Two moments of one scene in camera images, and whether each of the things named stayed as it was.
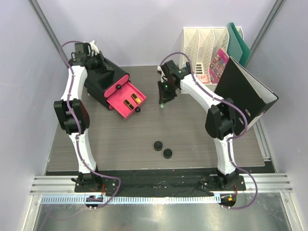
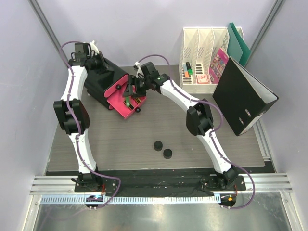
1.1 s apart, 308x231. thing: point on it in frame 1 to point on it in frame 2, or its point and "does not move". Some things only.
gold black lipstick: (137, 100) does not move
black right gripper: (162, 94) to (138, 93)
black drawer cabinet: (97, 80) does not move
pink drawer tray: (117, 100) does not move
